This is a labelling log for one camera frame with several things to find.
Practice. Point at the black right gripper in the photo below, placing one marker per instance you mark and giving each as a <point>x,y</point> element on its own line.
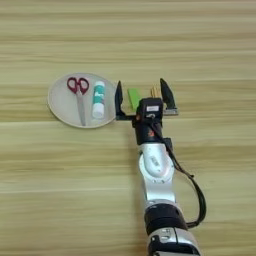
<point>146,133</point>

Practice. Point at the green rectangular block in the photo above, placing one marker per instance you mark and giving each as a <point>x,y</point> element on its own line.
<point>134,98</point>

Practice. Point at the beige round plate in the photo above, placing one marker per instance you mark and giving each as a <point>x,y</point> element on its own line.
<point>63,100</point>

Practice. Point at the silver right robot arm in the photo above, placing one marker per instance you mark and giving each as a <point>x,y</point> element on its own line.
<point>156,166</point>

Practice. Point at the white teal glue stick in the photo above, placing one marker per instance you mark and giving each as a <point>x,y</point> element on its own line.
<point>98,100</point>

